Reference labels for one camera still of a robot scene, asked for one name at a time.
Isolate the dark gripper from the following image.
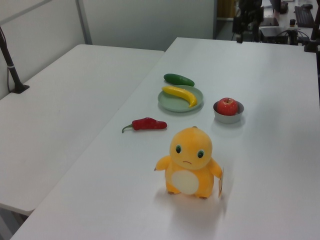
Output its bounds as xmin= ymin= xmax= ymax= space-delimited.
xmin=232 ymin=8 xmax=265 ymax=44

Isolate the yellow banana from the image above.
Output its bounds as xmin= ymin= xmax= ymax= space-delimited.
xmin=161 ymin=85 xmax=199 ymax=109

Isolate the pale green plastic plate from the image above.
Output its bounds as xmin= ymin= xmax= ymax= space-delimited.
xmin=157 ymin=84 xmax=205 ymax=113

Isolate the black electronics box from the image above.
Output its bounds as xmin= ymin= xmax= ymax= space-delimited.
xmin=259 ymin=25 xmax=300 ymax=46

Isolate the yellow panel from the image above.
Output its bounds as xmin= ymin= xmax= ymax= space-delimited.
xmin=216 ymin=0 xmax=236 ymax=19

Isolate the black keyboard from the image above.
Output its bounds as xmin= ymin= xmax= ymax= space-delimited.
xmin=293 ymin=5 xmax=315 ymax=28

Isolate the black clamp stand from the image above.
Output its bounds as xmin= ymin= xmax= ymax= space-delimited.
xmin=303 ymin=14 xmax=320 ymax=53

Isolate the red apple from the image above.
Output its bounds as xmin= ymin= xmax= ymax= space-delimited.
xmin=216 ymin=97 xmax=238 ymax=117

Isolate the green cucumber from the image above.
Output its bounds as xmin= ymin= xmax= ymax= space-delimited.
xmin=163 ymin=73 xmax=195 ymax=87

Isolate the small grey bowl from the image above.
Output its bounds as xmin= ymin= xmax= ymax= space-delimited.
xmin=212 ymin=100 xmax=245 ymax=125

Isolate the orange plush dinosaur toy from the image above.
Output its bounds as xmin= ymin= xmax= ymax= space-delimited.
xmin=154 ymin=125 xmax=225 ymax=200

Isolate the red chili pepper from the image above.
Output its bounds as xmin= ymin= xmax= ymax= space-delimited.
xmin=121 ymin=116 xmax=168 ymax=134

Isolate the white side table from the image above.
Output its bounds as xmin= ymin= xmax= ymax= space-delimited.
xmin=0 ymin=44 xmax=166 ymax=217

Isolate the grey partition post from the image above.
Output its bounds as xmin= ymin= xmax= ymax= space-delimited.
xmin=75 ymin=0 xmax=93 ymax=46

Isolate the black camera stand pole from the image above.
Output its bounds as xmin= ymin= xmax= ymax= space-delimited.
xmin=0 ymin=24 xmax=30 ymax=95

